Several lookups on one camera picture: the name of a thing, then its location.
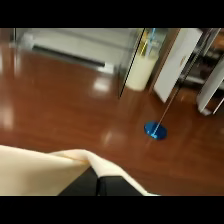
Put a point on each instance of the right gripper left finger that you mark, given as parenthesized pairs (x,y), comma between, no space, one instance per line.
(87,183)

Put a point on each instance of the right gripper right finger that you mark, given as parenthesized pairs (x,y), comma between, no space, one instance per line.
(115,186)

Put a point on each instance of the stand with blue round foot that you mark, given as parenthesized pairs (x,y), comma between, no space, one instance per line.
(155,130)

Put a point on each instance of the yellow shirt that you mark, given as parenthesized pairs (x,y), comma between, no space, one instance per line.
(33,173)

